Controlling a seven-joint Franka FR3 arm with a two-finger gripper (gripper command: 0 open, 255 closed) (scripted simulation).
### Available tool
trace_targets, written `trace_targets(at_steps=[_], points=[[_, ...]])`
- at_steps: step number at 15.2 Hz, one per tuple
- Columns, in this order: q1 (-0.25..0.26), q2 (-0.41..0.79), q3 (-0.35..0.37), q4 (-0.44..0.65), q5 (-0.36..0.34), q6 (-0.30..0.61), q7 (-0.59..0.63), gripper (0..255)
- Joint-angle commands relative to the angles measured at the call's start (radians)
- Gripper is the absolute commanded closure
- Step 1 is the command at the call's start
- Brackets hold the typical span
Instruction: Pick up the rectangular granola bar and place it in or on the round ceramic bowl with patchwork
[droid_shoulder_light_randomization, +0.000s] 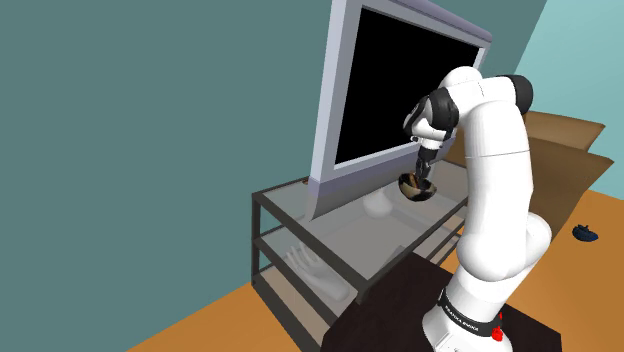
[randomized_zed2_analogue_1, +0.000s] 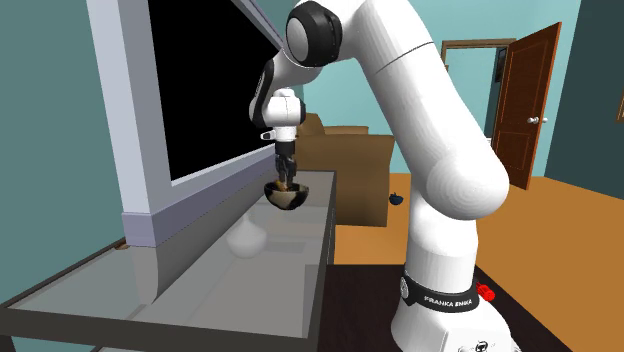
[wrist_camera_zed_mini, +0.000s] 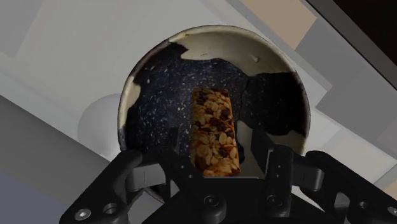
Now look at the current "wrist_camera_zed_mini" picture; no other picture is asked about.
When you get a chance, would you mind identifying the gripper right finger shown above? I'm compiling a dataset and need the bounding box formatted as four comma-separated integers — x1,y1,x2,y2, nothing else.
251,129,397,224

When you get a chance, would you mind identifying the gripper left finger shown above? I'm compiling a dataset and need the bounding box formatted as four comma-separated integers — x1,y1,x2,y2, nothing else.
59,125,228,224

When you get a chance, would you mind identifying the oat granola bar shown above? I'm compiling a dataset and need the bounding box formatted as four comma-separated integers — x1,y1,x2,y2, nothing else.
190,87,242,178

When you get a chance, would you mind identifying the dark speckled cream bowl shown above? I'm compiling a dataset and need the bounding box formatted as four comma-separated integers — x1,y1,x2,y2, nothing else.
117,24,312,204

